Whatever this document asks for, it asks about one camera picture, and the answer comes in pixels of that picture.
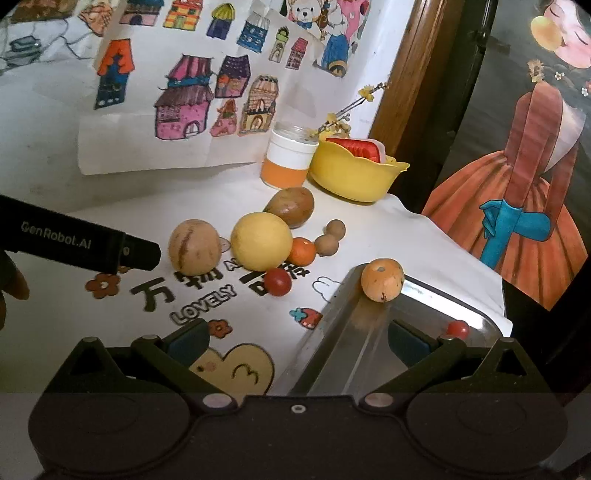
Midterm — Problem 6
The tan striped pepino melon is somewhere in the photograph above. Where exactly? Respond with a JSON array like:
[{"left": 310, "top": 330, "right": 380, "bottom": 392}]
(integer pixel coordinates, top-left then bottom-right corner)
[{"left": 168, "top": 219, "right": 221, "bottom": 276}]

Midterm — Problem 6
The large yellow grapefruit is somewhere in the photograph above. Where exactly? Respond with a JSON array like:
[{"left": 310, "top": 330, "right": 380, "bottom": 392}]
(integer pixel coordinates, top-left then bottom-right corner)
[{"left": 230, "top": 212, "right": 293, "bottom": 272}]

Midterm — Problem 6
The red cherry tomato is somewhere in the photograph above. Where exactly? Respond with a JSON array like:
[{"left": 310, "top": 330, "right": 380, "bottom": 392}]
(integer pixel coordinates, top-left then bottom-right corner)
[
  {"left": 446, "top": 320, "right": 470, "bottom": 340},
  {"left": 263, "top": 268, "right": 293, "bottom": 297}
]

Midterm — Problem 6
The small orange tangerine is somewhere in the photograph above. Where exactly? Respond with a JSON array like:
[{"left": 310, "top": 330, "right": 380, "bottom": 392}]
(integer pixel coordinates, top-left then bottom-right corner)
[{"left": 287, "top": 237, "right": 317, "bottom": 267}]

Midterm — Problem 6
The person's left hand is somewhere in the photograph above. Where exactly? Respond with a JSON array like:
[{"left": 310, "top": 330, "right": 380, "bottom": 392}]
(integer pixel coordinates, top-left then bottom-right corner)
[{"left": 0, "top": 251, "right": 30, "bottom": 329}]

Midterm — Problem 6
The red cherry tomato in tray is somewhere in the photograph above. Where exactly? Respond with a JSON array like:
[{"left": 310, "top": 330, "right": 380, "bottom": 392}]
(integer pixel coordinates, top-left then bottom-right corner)
[{"left": 446, "top": 320, "right": 470, "bottom": 340}]

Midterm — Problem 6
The stainless steel tray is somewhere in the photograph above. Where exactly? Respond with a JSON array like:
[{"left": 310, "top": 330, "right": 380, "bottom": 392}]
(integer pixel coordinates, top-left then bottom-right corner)
[{"left": 270, "top": 264, "right": 512, "bottom": 398}]

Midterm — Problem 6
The spotted orange on tray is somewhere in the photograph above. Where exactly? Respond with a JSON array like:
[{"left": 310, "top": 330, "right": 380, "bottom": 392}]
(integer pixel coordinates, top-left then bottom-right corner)
[{"left": 361, "top": 258, "right": 405, "bottom": 303}]

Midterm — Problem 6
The colourful houses drawing paper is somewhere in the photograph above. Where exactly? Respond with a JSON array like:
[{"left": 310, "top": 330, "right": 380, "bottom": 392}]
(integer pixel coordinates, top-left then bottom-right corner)
[{"left": 78, "top": 1, "right": 413, "bottom": 175}]

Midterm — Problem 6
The girl in dress poster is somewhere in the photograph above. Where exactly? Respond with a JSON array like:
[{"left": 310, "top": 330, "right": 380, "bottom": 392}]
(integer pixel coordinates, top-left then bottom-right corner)
[{"left": 423, "top": 1, "right": 590, "bottom": 309}]

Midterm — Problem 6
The orange white lidded cup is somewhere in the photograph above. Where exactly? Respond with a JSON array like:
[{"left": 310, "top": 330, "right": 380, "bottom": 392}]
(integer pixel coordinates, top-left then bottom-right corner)
[{"left": 260, "top": 122, "right": 320, "bottom": 189}]

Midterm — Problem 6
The pencil sketch drawing paper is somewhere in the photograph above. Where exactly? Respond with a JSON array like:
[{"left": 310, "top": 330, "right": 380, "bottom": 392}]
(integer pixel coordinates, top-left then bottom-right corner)
[{"left": 1, "top": 1, "right": 118, "bottom": 73}]

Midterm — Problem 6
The yellow plastic bowl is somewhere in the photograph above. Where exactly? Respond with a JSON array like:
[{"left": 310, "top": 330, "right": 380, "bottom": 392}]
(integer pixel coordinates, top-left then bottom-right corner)
[{"left": 308, "top": 140, "right": 410, "bottom": 203}]

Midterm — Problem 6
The red item in bowl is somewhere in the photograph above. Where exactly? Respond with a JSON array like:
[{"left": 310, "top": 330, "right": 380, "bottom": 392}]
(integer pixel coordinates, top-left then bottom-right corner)
[{"left": 327, "top": 137, "right": 387, "bottom": 164}]

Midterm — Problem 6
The yellow flower twig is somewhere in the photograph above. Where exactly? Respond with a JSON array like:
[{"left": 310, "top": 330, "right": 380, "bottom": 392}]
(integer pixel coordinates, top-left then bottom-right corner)
[{"left": 307, "top": 82, "right": 389, "bottom": 140}]

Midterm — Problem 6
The teddy bear drawing paper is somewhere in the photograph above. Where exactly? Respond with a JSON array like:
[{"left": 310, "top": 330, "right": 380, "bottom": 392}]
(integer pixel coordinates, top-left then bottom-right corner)
[{"left": 280, "top": 0, "right": 372, "bottom": 77}]

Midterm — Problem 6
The brown wooden door frame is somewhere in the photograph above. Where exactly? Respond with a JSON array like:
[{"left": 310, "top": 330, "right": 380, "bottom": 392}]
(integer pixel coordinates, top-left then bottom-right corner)
[{"left": 370, "top": 0, "right": 447, "bottom": 156}]

